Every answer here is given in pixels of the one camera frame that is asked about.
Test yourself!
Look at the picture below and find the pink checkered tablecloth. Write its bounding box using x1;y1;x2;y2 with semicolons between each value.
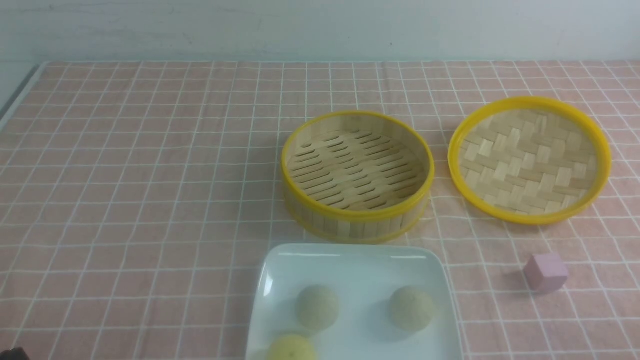
0;61;640;360

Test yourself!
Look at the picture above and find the yellow rimmed bamboo steamer basket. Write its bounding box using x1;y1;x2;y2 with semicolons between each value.
280;111;435;244

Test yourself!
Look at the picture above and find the white square plate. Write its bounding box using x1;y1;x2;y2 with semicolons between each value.
245;243;464;360

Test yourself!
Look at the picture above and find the pale steamed bun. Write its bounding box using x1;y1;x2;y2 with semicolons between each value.
295;285;339;333
388;285;437;334

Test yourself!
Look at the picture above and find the dark object bottom left corner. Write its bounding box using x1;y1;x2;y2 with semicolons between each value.
0;347;30;360

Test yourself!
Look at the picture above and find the pink cube block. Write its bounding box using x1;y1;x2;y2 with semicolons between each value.
523;252;569;294

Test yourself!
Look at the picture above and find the yellow steamed bun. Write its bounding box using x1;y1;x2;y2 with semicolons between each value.
266;333;317;360

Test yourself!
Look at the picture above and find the yellow rimmed woven steamer lid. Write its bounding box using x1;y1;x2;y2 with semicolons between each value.
447;96;613;226

